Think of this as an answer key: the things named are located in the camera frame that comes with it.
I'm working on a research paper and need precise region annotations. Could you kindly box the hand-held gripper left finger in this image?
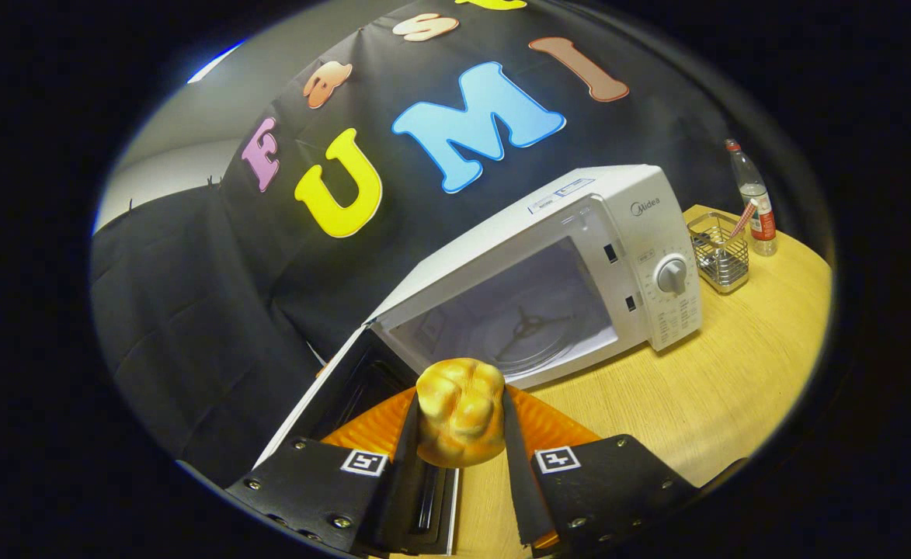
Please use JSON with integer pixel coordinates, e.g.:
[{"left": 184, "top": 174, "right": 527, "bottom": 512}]
[{"left": 224, "top": 387, "right": 425, "bottom": 556}]

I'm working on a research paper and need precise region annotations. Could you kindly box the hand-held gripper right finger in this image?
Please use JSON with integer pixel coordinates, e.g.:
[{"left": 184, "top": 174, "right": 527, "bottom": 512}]
[{"left": 502, "top": 384, "right": 701, "bottom": 556}]

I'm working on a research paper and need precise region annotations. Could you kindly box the golden bread roll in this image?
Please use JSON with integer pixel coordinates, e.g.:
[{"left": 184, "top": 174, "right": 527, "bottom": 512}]
[{"left": 415, "top": 357, "right": 506, "bottom": 469}]

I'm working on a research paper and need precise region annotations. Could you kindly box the white microwave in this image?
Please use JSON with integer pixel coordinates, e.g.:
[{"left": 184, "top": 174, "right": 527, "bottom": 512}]
[{"left": 253, "top": 164, "right": 703, "bottom": 556}]

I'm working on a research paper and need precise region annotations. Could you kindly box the black backdrop cloth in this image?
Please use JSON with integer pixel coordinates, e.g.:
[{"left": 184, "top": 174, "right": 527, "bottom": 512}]
[{"left": 90, "top": 0, "right": 813, "bottom": 490}]

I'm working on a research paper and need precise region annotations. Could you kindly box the red striped stick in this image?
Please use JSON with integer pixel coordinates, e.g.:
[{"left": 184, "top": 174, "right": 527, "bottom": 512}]
[{"left": 727, "top": 198, "right": 759, "bottom": 243}]

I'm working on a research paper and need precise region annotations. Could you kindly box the clear bottle red label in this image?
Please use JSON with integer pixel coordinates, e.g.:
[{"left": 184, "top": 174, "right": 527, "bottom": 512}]
[{"left": 725, "top": 138, "right": 778, "bottom": 257}]

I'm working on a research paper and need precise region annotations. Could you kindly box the metal wire basket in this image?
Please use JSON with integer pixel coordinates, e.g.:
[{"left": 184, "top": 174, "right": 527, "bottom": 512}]
[{"left": 687, "top": 211, "right": 751, "bottom": 294}]

